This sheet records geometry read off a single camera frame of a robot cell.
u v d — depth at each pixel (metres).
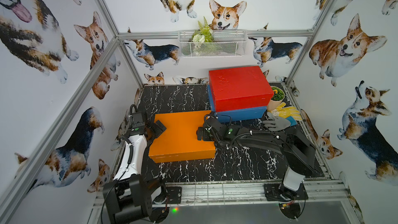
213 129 0.63
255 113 0.95
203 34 0.82
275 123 0.96
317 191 0.76
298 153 0.45
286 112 1.03
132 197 0.40
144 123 0.64
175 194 0.73
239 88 0.92
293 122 0.98
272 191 0.73
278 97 0.99
